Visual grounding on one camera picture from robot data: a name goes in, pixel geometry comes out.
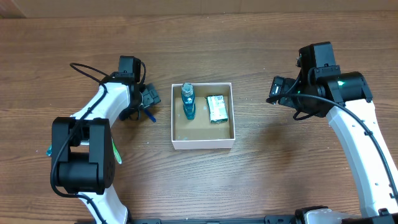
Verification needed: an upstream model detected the blue disposable razor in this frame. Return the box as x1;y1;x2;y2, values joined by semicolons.
144;110;157;123

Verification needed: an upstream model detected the blue mouthwash bottle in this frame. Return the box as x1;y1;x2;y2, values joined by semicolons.
181;83;196;120

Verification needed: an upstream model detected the green white toothbrush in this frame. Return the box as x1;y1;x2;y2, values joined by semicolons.
112;141;123;164

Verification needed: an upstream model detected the green white soap packet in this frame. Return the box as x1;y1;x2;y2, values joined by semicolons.
206;95;228;123

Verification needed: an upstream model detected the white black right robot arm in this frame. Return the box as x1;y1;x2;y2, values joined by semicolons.
266;42;397;223

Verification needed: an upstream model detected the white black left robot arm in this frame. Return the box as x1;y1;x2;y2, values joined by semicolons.
50;72;161;223

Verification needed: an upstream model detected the white cardboard box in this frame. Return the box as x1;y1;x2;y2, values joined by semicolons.
171;83;236;150

